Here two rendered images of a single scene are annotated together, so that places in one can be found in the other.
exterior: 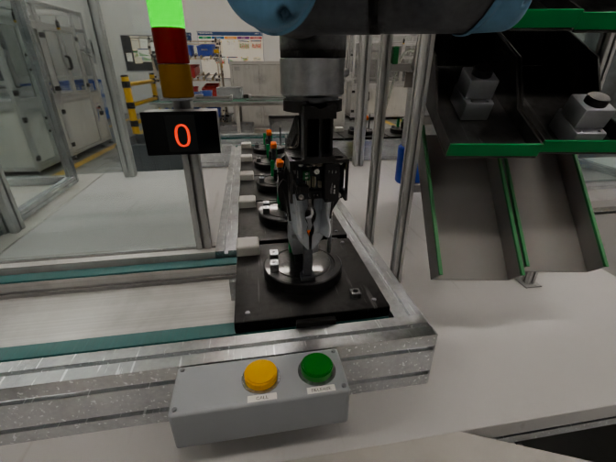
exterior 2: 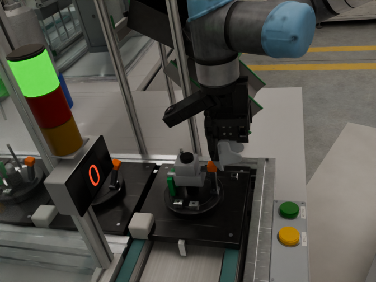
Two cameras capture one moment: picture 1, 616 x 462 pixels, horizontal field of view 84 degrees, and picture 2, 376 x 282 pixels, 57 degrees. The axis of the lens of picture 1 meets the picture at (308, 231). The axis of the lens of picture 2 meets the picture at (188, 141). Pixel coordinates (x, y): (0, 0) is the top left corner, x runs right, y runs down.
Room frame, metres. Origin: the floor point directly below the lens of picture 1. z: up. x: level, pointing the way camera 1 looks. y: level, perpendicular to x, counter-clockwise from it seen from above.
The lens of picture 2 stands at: (0.23, 0.52, 1.54)
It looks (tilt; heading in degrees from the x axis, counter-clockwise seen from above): 35 degrees down; 299
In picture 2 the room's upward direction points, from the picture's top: 11 degrees counter-clockwise
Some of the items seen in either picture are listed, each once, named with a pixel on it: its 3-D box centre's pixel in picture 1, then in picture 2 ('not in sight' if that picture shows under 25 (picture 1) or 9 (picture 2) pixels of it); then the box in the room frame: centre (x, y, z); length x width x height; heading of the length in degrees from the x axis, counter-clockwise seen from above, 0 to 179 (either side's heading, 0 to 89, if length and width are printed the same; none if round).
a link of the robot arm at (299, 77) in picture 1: (314, 80); (217, 68); (0.44, -0.01, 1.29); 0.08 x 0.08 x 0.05
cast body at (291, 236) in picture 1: (301, 225); (184, 168); (0.54, 0.01, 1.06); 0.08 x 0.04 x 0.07; 11
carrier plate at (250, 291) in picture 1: (302, 276); (194, 200); (0.53, 0.01, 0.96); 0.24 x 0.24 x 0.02; 9
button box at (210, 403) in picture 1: (262, 393); (288, 246); (0.30, 0.06, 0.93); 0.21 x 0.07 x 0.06; 99
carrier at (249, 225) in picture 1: (287, 200); (93, 178); (0.78, 0.05, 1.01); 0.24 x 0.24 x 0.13; 9
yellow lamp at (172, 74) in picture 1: (176, 81); (61, 133); (0.61, 0.22, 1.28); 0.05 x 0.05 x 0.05
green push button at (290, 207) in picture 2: (316, 368); (289, 210); (0.31, -0.01, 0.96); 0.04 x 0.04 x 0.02
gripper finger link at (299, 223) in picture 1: (301, 225); (227, 157); (0.43, 0.01, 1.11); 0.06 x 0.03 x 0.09; 9
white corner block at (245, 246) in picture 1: (247, 249); (142, 225); (0.61, 0.12, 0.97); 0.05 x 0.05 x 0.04; 9
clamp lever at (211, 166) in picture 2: (306, 250); (210, 176); (0.48, 0.00, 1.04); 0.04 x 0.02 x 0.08; 9
